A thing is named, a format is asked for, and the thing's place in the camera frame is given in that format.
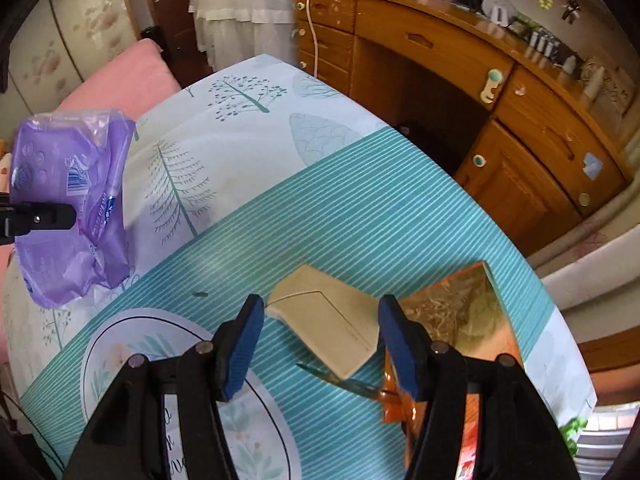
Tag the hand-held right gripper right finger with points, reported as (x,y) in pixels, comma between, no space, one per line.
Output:
(400,355)

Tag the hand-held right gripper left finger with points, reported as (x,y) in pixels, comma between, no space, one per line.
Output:
(244,347)

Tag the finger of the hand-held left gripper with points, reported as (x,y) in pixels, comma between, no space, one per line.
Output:
(37,219)

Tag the purple plastic package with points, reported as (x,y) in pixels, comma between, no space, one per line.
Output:
(50,160)

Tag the beige paper envelope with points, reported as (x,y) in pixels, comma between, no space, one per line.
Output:
(325,325)

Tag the orange foil wrapper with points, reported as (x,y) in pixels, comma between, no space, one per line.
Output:
(460,310)

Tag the teal printed bedspread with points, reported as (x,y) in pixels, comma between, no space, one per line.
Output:
(350,210)

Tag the green plant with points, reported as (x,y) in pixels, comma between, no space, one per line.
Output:
(571,432)

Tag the white floral wardrobe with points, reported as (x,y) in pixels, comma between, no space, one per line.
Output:
(75,25)

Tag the dark wooden door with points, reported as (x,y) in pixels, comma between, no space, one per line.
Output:
(167,15)

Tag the blue sticker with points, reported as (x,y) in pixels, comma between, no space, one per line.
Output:
(593,164)

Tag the wooden desk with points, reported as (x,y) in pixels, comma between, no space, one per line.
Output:
(435,77)

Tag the cream teal drawer safety lock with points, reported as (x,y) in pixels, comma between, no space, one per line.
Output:
(491,85)

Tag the white lace furniture cover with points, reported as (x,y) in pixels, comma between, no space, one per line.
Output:
(240,10)

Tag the small white bottle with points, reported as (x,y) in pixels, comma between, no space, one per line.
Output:
(570,64)
(543,43)
(534,39)

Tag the white round desk ornament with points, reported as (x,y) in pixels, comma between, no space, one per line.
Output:
(497,10)

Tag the dark hanging ornament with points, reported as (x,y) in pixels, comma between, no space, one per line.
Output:
(569,7)

